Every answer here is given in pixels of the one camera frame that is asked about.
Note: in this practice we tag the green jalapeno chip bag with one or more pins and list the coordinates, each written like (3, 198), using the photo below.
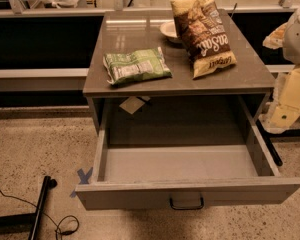
(137, 66)

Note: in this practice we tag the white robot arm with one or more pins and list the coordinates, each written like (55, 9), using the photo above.
(284, 110)

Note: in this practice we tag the white bowl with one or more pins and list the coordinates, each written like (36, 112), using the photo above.
(169, 31)

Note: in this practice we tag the brown yellow chip bag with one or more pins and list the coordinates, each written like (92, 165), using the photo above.
(200, 28)

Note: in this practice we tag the open grey top drawer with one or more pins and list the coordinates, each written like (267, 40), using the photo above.
(182, 147)

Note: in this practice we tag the black drawer handle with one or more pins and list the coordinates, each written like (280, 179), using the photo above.
(187, 204)

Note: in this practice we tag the black table leg right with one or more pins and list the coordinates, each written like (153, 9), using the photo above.
(276, 158)

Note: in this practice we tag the blue tape cross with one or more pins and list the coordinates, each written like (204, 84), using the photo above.
(84, 176)

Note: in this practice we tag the grey cabinet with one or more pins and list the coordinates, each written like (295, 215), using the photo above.
(127, 31)

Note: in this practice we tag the black stand leg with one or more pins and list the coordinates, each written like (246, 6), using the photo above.
(28, 222)

